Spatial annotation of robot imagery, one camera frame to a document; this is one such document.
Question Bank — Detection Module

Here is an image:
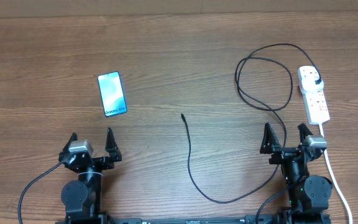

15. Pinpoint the Samsung Galaxy smartphone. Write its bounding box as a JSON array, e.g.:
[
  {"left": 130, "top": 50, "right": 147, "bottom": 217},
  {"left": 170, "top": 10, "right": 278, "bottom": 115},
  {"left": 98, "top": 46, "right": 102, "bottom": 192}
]
[{"left": 98, "top": 72, "right": 127, "bottom": 117}]

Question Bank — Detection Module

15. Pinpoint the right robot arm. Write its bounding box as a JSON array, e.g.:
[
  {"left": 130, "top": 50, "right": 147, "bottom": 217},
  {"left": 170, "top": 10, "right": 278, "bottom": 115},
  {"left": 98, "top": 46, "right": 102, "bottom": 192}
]
[{"left": 255, "top": 123, "right": 333, "bottom": 223}]

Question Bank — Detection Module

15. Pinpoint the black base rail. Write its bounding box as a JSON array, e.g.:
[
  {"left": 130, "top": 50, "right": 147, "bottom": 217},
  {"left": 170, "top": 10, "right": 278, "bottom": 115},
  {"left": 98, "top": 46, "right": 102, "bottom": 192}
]
[{"left": 56, "top": 215, "right": 331, "bottom": 224}]

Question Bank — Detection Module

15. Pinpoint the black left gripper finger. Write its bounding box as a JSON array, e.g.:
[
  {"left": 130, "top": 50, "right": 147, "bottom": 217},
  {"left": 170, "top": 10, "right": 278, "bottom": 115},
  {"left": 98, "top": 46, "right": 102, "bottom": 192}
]
[
  {"left": 62, "top": 133, "right": 78, "bottom": 154},
  {"left": 105, "top": 128, "right": 122, "bottom": 162}
]

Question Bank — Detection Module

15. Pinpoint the white charger adapter plug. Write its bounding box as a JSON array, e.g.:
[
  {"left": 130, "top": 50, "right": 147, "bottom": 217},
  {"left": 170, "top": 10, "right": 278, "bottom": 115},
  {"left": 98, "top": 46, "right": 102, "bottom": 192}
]
[{"left": 300, "top": 76, "right": 324, "bottom": 94}]

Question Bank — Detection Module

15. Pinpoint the cardboard back panel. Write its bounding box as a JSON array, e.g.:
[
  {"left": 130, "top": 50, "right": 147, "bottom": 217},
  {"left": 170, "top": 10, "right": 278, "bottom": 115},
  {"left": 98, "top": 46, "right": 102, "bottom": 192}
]
[{"left": 0, "top": 0, "right": 358, "bottom": 18}]

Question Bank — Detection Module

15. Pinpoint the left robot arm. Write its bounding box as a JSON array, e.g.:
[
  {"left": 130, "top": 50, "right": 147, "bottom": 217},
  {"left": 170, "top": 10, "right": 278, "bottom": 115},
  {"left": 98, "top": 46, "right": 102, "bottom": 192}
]
[{"left": 58, "top": 128, "right": 122, "bottom": 223}]

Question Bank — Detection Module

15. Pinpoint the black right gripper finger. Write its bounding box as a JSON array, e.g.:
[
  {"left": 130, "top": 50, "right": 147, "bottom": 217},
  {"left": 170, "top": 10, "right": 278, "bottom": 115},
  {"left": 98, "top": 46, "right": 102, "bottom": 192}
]
[
  {"left": 260, "top": 123, "right": 281, "bottom": 154},
  {"left": 298, "top": 123, "right": 313, "bottom": 144}
]

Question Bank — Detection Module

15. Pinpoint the black USB charging cable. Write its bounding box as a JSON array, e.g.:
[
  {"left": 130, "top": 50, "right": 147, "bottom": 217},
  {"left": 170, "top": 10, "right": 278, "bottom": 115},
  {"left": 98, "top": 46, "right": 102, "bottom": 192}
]
[{"left": 180, "top": 43, "right": 323, "bottom": 205}]

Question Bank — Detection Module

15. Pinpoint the white power strip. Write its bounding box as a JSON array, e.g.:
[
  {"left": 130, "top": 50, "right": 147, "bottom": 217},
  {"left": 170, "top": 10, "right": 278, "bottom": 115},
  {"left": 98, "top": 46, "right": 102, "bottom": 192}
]
[{"left": 297, "top": 66, "right": 330, "bottom": 125}]

